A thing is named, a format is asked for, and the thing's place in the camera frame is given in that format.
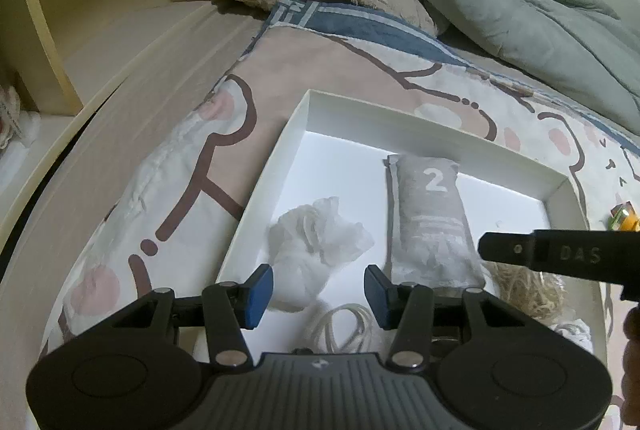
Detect person's right hand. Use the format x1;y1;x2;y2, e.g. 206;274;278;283
620;307;640;430

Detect white cardboard box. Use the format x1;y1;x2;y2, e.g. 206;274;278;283
215;88;608;361

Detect wooden headboard shelf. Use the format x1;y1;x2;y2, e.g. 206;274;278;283
0;0;281;271

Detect bear printed blanket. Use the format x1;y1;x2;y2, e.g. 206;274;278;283
42;0;640;361

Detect white rope coil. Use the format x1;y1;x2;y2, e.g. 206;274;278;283
305;302;373;353

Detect straw raffia bundle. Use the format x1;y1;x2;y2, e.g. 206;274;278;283
482;260;571;323

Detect grey numbered fabric pouch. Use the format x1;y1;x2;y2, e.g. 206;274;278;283
382;153;487;295

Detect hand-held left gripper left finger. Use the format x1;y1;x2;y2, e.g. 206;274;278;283
112;264;276;368

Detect yellow plastic toy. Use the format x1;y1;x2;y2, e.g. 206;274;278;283
607;204;640;231

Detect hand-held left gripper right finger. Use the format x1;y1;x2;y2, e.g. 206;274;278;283
364;265;536;368

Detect white gauze bundle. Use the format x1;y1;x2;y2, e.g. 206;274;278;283
267;196;376;313

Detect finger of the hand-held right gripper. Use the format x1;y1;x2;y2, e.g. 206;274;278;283
477;230;538;268

